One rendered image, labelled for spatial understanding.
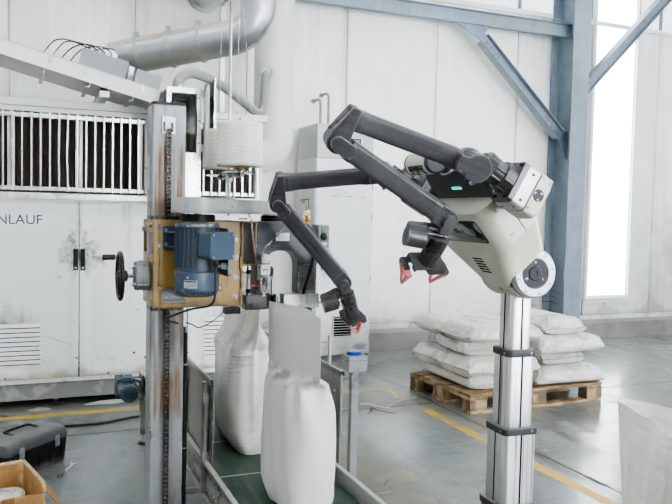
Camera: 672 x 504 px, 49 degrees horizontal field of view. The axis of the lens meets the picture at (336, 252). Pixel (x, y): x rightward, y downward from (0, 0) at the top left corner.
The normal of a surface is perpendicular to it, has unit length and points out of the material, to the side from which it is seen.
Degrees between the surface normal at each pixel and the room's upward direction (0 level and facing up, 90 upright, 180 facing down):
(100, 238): 90
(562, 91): 90
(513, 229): 90
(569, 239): 87
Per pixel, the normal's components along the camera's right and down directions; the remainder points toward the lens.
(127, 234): 0.39, 0.06
